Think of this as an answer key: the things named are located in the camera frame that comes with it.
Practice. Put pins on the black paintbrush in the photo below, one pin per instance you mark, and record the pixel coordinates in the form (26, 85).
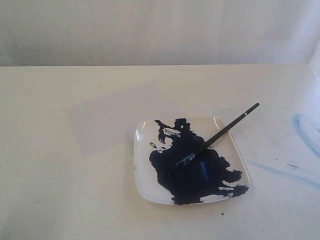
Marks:
(193, 156)

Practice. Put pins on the white square plate blue paint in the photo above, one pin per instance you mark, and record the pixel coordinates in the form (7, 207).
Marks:
(215, 175)

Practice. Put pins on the white paper sheet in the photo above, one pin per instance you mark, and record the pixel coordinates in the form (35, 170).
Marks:
(111, 120)

